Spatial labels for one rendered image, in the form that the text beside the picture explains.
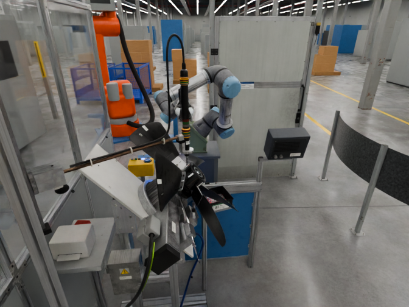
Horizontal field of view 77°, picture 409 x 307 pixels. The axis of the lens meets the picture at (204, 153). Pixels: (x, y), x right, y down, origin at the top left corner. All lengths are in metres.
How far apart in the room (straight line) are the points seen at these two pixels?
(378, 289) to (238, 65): 2.45
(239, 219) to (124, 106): 3.54
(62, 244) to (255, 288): 1.52
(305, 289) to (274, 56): 2.34
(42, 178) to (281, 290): 1.92
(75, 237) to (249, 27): 2.57
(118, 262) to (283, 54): 2.68
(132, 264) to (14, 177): 0.69
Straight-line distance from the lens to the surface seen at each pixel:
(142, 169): 1.75
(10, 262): 1.31
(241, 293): 2.32
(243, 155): 3.45
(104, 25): 5.05
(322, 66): 13.58
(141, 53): 9.16
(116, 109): 5.05
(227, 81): 1.56
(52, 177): 1.05
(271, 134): 1.77
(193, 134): 1.95
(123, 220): 1.35
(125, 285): 1.53
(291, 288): 2.43
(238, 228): 2.17
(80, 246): 1.42
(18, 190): 1.07
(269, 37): 3.18
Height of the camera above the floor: 1.86
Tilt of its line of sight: 25 degrees down
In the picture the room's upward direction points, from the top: straight up
